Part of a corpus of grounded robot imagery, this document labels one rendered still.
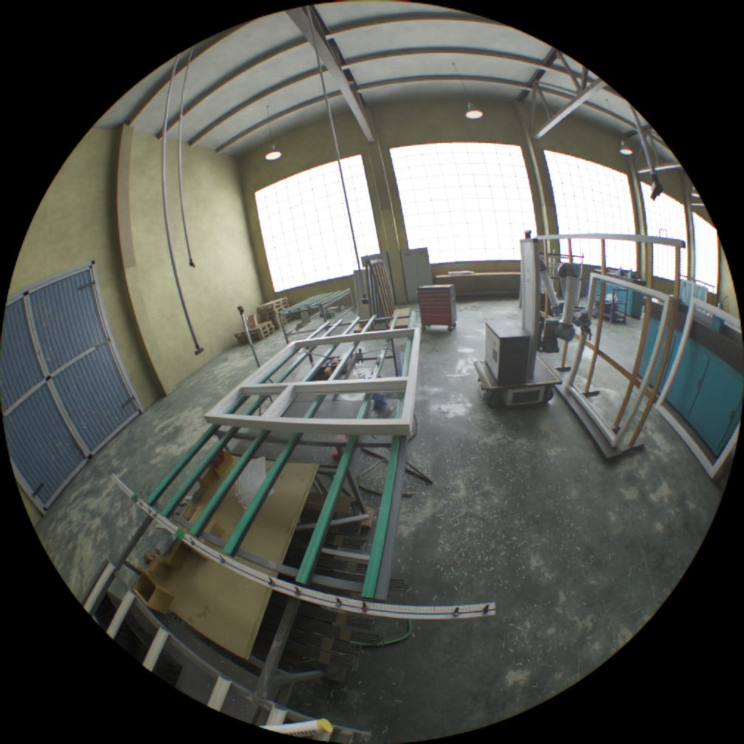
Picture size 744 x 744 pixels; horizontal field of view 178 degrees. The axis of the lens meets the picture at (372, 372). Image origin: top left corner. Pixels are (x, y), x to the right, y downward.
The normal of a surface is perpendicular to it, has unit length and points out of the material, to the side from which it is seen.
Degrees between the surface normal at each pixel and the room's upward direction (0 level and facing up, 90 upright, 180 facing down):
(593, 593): 0
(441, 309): 90
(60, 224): 90
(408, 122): 90
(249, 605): 0
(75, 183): 90
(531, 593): 0
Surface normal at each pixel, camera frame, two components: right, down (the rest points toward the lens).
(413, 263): -0.18, 0.46
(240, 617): -0.17, -0.88
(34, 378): 0.97, -0.07
